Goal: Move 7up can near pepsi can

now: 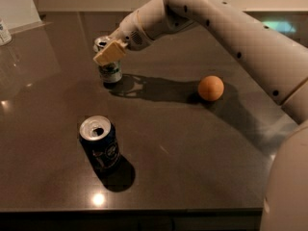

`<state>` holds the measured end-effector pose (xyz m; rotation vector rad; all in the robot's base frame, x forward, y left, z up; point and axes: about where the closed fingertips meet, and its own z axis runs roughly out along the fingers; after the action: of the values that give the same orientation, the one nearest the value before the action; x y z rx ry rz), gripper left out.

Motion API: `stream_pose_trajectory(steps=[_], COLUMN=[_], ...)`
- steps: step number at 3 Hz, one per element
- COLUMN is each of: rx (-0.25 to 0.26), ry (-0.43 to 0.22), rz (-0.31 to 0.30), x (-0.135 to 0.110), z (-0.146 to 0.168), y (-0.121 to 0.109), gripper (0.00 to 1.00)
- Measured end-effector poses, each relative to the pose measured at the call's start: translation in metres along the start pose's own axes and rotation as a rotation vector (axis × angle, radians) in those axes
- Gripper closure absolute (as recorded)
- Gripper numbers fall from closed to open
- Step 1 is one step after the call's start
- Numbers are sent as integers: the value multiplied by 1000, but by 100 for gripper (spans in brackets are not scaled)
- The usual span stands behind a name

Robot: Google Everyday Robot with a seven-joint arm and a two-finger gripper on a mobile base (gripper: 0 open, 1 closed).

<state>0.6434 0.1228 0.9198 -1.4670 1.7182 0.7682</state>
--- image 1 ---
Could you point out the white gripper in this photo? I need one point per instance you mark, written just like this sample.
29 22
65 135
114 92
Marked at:
132 32

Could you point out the green white 7up can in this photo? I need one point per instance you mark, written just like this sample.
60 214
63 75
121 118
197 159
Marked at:
110 73

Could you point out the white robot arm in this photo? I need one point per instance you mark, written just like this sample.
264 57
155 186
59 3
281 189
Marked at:
277 64

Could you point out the dark blue pepsi can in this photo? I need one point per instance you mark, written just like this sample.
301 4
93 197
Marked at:
97 135

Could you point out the orange fruit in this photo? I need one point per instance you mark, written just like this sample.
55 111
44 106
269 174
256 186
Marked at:
210 88

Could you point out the white container at left edge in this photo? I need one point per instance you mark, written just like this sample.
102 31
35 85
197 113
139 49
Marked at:
5 35

